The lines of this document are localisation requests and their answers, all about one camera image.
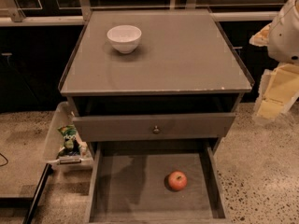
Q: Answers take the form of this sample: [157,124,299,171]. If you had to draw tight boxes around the clear plastic storage bin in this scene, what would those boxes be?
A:
[43,102,93,172]

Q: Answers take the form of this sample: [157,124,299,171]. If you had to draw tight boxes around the grey open middle drawer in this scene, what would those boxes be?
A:
[84,140,232,224]

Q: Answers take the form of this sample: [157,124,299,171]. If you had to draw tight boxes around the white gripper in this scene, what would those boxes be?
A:
[249,0,299,120]

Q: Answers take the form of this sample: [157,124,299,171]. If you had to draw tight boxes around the white ceramic bowl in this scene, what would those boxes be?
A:
[107,25,142,54]

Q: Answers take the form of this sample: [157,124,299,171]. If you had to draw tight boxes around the grey top drawer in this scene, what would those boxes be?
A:
[73,113,235,142]

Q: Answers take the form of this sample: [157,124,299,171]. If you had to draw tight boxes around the grey wooden drawer cabinet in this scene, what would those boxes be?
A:
[57,8,256,147]

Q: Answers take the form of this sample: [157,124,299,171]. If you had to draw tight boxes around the round metal drawer knob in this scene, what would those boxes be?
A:
[152,126,161,134]

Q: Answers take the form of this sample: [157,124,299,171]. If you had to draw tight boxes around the red apple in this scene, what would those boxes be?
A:
[167,171,188,191]

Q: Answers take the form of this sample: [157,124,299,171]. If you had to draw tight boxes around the metal railing frame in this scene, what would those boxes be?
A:
[0,0,288,26]

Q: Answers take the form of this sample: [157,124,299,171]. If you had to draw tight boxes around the black cable on floor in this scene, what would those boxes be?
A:
[0,152,9,168]

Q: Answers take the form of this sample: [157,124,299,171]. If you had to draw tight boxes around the black floor rail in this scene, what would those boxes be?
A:
[22,163,52,224]

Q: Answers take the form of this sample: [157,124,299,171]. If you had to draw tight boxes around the green snack bag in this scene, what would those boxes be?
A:
[58,125,80,157]

